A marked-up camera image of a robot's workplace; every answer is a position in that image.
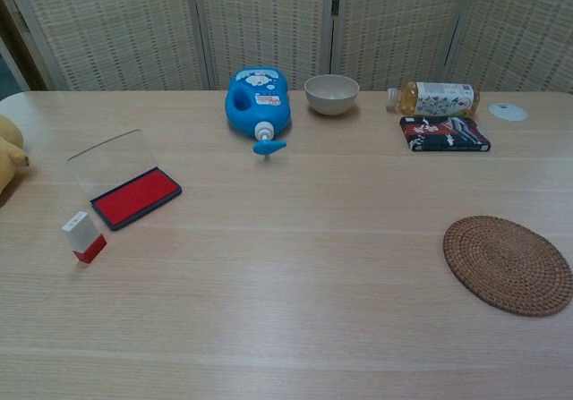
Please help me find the blue pump bottle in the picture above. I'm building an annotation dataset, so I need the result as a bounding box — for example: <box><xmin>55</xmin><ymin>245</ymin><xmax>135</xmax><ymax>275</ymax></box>
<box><xmin>225</xmin><ymin>65</ymin><xmax>293</xmax><ymax>156</ymax></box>

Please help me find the beige bowl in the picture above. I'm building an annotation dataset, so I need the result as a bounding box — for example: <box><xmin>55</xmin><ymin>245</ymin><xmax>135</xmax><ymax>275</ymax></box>
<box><xmin>304</xmin><ymin>73</ymin><xmax>361</xmax><ymax>117</ymax></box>

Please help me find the red ink pad clear lid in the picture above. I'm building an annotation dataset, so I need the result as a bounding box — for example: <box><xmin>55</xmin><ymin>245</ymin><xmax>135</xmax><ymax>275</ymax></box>
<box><xmin>66</xmin><ymin>129</ymin><xmax>184</xmax><ymax>233</ymax></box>

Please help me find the black red patterned packet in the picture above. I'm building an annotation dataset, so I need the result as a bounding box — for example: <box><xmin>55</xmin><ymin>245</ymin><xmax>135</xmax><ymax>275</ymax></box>
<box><xmin>398</xmin><ymin>115</ymin><xmax>492</xmax><ymax>153</ymax></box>

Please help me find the tea bottle with label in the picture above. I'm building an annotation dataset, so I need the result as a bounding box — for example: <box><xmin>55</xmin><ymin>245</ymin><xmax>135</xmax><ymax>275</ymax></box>
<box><xmin>385</xmin><ymin>81</ymin><xmax>481</xmax><ymax>118</ymax></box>

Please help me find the beige woven folding screen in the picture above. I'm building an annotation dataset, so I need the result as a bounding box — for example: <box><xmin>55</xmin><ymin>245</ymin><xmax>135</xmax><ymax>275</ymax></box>
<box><xmin>0</xmin><ymin>0</ymin><xmax>573</xmax><ymax>93</ymax></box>

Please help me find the white round disc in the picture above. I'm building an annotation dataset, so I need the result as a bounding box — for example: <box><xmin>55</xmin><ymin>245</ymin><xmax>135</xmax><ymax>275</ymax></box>
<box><xmin>488</xmin><ymin>102</ymin><xmax>528</xmax><ymax>123</ymax></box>

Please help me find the brown woven round coaster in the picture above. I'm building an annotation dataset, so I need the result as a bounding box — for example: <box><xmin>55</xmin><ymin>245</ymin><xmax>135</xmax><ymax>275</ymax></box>
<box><xmin>442</xmin><ymin>215</ymin><xmax>573</xmax><ymax>318</ymax></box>

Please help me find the yellow plush toy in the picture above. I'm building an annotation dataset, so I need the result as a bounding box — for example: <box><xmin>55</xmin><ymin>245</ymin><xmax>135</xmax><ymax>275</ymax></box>
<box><xmin>0</xmin><ymin>113</ymin><xmax>30</xmax><ymax>195</ymax></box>

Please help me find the brown wooden door frame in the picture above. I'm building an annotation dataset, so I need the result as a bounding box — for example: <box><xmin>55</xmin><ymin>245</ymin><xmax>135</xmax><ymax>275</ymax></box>
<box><xmin>0</xmin><ymin>0</ymin><xmax>49</xmax><ymax>92</ymax></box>

